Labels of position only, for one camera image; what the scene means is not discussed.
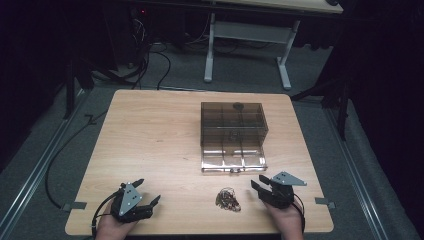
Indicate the person's right hand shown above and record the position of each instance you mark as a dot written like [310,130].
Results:
[286,220]

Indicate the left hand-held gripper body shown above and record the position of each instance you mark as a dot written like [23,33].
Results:
[129,200]

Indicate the black stand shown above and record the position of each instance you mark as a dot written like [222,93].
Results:
[336,100]
[70,90]

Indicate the dark computer case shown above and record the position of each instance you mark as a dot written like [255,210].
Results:
[125,33]

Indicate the clear brown drawer box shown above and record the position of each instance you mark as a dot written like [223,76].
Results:
[233,120]

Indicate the clear brown divided drawer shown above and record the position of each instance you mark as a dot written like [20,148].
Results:
[233,161]

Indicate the grey table bracket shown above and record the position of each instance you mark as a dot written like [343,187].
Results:
[325,201]
[74,206]

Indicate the white frame desk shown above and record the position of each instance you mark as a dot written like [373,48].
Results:
[248,33]

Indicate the person's left hand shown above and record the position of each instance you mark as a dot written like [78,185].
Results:
[111,227]

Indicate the metal floor rail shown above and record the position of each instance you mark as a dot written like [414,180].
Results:
[33,166]
[355,170]

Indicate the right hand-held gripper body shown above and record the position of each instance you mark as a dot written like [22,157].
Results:
[283,192]

